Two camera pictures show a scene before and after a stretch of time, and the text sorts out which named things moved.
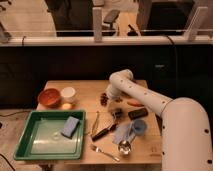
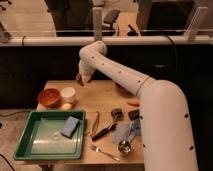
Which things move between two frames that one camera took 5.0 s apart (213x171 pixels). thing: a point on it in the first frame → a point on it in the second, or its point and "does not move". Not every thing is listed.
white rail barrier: x=191 y=38 does not move
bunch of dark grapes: x=104 y=98 → x=80 y=80
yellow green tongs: x=94 y=130 does not move
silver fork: x=100 y=150 does not move
